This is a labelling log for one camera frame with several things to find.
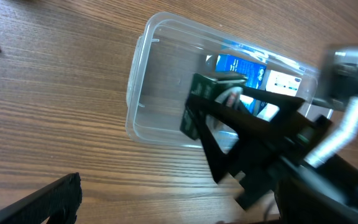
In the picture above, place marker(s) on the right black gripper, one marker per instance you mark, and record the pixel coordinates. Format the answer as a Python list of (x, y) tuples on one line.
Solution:
[(265, 151)]

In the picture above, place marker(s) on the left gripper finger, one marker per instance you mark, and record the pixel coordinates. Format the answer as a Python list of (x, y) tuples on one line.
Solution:
[(57, 202)]

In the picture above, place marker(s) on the white Hansaplast plaster box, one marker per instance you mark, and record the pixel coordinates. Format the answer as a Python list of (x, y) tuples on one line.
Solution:
[(276, 82)]

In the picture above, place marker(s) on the blue cardboard box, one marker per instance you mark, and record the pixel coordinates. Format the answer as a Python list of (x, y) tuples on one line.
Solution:
[(252, 73)]

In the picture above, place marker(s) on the dark green round-label box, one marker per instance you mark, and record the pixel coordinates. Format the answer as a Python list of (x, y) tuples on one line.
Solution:
[(210, 88)]

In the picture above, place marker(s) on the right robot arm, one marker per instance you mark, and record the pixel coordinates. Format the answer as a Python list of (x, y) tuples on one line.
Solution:
[(324, 194)]

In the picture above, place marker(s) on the clear plastic container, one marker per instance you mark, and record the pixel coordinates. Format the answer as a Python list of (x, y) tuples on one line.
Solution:
[(168, 53)]

